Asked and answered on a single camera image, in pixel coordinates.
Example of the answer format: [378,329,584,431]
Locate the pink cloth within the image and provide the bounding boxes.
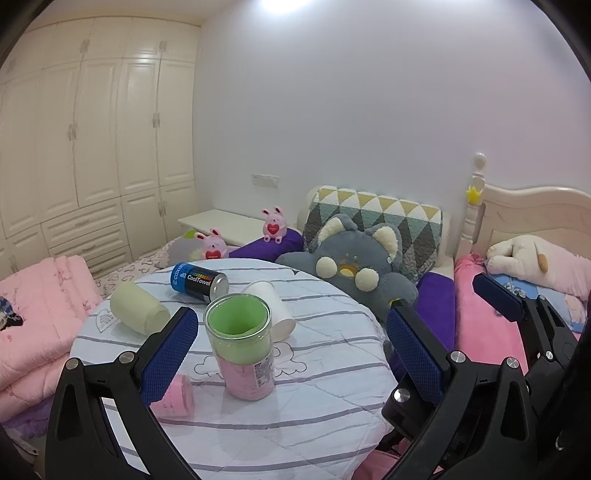
[353,450,446,480]

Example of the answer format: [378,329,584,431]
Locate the purple cushion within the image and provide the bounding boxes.
[228,228,305,265]
[383,271,459,370]

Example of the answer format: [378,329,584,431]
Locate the blue cartoon pillow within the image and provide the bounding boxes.
[489,272,588,334]

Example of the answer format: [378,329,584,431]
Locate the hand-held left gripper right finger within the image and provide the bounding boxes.
[381,302,542,480]

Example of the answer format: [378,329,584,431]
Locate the cream bed headboard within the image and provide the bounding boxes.
[455,152,591,260]

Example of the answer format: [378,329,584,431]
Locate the grey cat plush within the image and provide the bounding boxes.
[276,215,419,324]

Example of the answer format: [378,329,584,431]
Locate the triangle patterned quilted cover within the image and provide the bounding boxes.
[302,185,444,282]

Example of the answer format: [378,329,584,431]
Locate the white plush toy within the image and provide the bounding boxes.
[486,234,561,287]

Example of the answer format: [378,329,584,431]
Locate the cream wardrobe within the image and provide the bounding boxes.
[0,16,201,278]

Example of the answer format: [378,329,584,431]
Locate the pink quilt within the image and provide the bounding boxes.
[0,256,105,423]

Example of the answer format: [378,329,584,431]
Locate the purple bed skirt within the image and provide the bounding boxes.
[0,399,57,455]

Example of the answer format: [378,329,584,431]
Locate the grey plush cushion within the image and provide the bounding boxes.
[164,229,208,269]

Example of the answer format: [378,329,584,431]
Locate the pale yellow cup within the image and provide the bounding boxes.
[110,281,171,336]

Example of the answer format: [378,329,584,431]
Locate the pink bunny plush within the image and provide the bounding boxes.
[194,227,230,260]
[262,206,289,244]

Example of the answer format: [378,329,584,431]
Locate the blue towel canister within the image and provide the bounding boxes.
[170,261,230,304]

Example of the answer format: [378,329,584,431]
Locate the clear cup green pink inside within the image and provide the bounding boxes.
[204,293,276,401]

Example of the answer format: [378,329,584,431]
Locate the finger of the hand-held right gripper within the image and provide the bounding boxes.
[472,273,580,384]

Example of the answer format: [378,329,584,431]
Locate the white cup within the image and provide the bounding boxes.
[243,279,296,342]

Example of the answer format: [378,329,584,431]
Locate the ceiling light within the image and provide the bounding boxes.
[259,0,315,14]

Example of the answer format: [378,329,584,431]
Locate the heart printed bedsheet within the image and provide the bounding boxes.
[95,240,185,298]

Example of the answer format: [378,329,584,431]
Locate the dark cloth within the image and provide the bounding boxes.
[0,298,25,330]

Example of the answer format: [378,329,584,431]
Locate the white low table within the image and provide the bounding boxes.
[178,209,271,247]

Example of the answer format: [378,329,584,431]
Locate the pink blanket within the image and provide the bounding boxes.
[452,254,531,376]

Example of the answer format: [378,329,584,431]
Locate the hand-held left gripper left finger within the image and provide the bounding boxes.
[45,306,204,480]

